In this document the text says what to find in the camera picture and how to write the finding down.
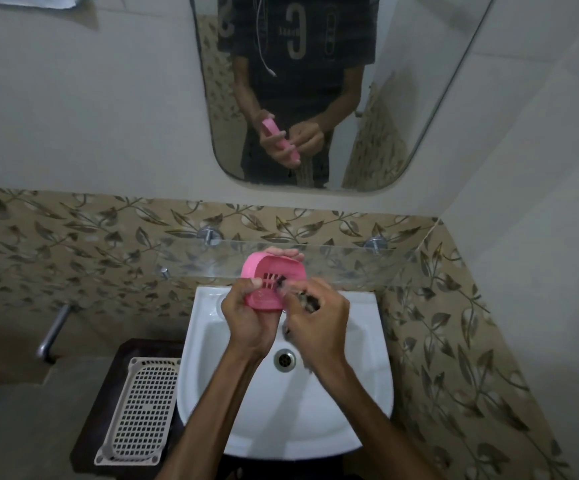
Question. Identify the pink soap dish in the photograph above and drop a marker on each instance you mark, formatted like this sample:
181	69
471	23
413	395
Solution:
269	269

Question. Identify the person's left hand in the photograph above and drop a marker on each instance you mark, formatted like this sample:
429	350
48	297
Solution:
249	329

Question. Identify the metal sink drain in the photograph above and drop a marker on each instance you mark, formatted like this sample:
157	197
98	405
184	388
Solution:
284	360

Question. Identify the person's right forearm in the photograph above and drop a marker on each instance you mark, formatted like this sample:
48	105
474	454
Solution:
374	429

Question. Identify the person's right hand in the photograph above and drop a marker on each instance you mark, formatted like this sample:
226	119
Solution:
319	329

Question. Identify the dark stool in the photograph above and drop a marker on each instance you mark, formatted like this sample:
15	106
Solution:
104	384

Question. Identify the white plastic perforated basket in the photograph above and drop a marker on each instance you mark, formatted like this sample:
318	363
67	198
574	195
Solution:
139	409

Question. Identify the person's left forearm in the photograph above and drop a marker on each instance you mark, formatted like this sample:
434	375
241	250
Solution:
209	419

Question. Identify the chrome wall tap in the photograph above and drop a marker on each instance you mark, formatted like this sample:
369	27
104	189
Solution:
52	334

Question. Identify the clear glass shelf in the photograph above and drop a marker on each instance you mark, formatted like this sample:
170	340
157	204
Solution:
359	264

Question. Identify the rounded wall mirror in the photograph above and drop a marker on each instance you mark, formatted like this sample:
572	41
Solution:
419	69

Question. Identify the white wash basin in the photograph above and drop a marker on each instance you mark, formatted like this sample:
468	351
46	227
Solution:
269	419

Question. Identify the checkered cleaning cloth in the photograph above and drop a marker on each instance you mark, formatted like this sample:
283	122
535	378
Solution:
309	303

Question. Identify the chrome shelf mount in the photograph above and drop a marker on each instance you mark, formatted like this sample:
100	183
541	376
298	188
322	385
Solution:
209	236
375	244

